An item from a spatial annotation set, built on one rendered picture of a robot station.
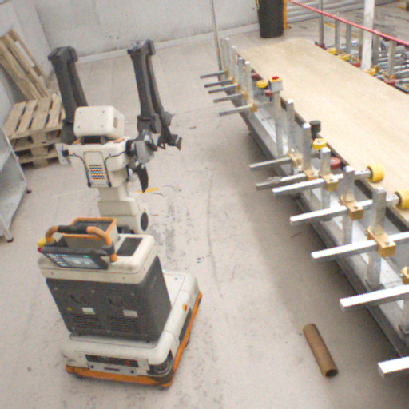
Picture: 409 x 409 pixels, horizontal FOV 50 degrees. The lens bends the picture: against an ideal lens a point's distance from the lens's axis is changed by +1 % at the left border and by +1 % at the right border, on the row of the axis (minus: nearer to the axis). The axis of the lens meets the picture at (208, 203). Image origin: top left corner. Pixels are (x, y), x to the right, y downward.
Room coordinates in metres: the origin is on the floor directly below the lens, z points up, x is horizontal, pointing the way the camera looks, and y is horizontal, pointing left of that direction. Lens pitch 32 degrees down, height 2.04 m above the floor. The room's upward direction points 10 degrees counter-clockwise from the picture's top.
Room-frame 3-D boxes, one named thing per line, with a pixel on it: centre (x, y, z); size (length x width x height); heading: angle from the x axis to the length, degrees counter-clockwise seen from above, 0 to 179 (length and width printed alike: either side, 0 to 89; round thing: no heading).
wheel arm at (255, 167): (2.25, -0.49, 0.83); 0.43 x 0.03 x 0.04; 94
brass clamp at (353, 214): (1.53, -0.60, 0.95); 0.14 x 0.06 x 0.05; 4
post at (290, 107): (2.30, -0.54, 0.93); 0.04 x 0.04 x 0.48; 4
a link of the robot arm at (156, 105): (2.24, 0.18, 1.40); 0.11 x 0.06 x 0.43; 70
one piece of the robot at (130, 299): (1.78, 0.57, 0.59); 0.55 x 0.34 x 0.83; 70
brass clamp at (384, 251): (1.28, -0.61, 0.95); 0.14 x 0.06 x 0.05; 4
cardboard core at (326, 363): (1.54, -0.45, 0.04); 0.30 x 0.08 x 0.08; 4
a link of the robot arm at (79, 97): (2.38, 0.58, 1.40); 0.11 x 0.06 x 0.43; 70
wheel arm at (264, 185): (2.00, -0.49, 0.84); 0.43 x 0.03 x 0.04; 94
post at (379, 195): (1.30, -0.61, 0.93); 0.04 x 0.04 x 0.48; 4
